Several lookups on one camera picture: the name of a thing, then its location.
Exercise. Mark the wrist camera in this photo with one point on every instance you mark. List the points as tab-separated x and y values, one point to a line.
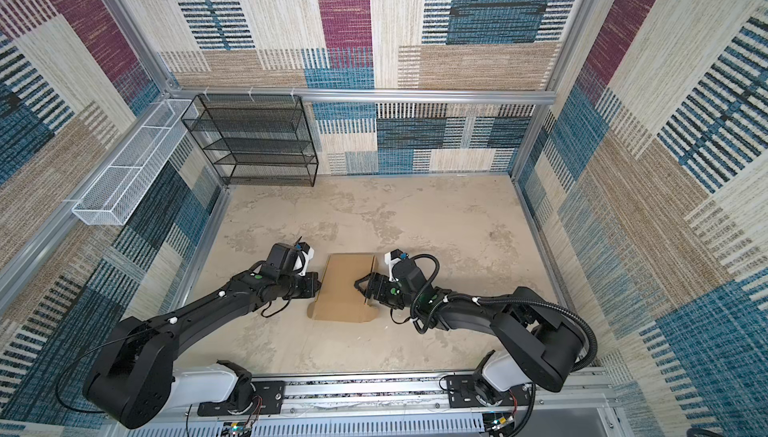
304	255
398	263

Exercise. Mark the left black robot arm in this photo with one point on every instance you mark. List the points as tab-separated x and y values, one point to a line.
133	377

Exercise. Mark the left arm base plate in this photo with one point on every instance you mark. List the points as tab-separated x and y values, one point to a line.
263	398

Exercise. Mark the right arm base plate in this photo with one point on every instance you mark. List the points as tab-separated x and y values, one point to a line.
465	391

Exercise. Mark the white wire mesh basket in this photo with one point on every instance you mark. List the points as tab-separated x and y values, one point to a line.
118	190

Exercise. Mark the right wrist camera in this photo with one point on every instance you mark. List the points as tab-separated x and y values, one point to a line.
398	263

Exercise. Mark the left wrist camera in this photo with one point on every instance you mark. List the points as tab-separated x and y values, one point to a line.
304	255

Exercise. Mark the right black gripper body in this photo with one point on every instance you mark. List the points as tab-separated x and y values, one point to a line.
388	293

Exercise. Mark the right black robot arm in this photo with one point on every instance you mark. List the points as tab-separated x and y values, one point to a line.
543	343

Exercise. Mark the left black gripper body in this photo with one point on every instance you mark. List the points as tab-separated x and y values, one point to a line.
304	286

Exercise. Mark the black wire mesh shelf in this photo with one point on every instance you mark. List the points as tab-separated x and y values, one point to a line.
255	140

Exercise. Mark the brown cardboard box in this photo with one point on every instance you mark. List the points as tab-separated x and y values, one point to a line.
338	300

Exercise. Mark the aluminium front rail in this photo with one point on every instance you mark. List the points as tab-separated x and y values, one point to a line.
312	395

